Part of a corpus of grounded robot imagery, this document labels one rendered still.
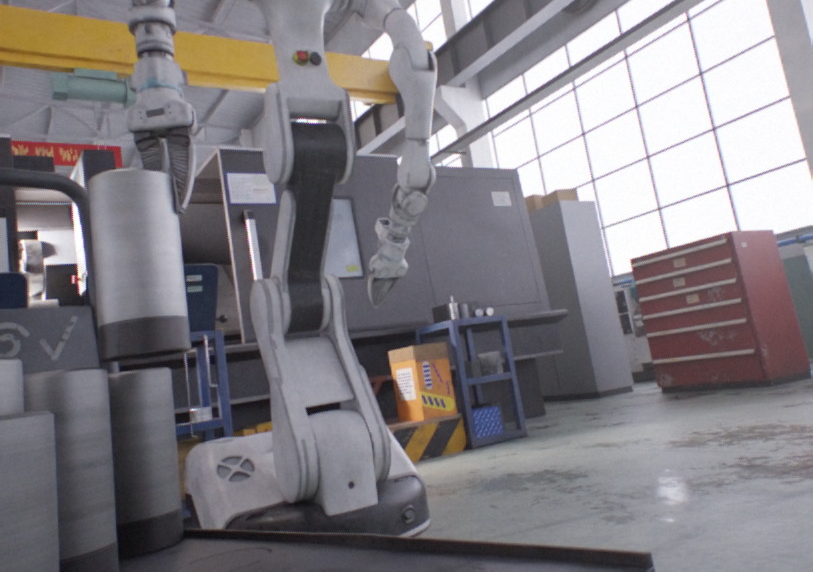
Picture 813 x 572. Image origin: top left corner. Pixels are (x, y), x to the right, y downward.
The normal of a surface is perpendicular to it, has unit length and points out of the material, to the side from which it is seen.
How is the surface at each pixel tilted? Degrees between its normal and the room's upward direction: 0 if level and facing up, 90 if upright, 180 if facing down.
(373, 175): 86
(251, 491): 38
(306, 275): 111
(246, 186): 86
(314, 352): 57
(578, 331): 90
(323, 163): 129
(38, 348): 82
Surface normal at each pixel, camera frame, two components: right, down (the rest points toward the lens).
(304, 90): 0.44, -0.37
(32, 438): 0.97, -0.18
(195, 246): 0.53, 0.10
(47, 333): 0.69, -0.37
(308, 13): 0.50, 0.45
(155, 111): 0.07, -0.19
